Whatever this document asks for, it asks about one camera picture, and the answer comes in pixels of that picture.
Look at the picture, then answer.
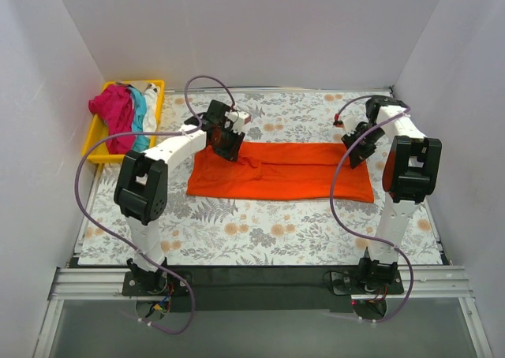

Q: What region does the yellow plastic bin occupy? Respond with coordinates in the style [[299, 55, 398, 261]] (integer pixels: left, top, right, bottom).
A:
[[82, 80, 165, 164]]

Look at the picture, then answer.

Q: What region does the floral patterned table mat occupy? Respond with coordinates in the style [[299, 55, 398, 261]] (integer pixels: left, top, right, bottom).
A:
[[76, 90, 442, 266]]

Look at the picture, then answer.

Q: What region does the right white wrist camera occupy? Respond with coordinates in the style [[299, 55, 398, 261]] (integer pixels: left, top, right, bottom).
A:
[[333, 114, 357, 135]]

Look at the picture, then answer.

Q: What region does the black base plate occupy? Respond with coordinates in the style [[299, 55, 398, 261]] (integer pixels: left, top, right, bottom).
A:
[[137, 266, 387, 312]]

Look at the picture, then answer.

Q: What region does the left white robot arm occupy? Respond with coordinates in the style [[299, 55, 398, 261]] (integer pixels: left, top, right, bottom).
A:
[[114, 100, 251, 295]]

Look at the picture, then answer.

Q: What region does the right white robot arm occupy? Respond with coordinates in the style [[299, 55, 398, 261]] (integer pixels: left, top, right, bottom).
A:
[[342, 95, 442, 293]]

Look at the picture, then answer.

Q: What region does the aluminium mounting rail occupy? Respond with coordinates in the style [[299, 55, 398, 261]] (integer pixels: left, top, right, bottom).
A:
[[50, 265, 473, 300]]

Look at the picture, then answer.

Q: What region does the white t shirt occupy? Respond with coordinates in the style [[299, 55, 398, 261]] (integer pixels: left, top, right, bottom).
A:
[[143, 83, 160, 132]]

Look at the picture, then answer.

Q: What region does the orange t shirt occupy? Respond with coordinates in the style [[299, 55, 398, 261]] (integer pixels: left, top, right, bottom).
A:
[[185, 140, 376, 203]]

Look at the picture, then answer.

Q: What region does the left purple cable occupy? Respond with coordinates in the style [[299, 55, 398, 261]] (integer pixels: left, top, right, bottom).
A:
[[74, 74, 241, 335]]

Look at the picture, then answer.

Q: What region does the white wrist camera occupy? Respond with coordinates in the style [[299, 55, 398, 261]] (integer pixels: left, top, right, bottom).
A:
[[224, 110, 252, 134], [333, 114, 357, 135]]

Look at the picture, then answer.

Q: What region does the teal t shirt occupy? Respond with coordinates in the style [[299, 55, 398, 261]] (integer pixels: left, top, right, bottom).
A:
[[129, 87, 150, 152]]

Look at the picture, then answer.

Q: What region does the magenta t shirt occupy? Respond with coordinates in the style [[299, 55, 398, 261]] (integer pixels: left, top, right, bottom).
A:
[[88, 84, 136, 155]]

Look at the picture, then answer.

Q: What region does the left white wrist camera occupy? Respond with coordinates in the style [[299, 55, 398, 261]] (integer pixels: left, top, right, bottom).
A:
[[224, 110, 252, 134]]

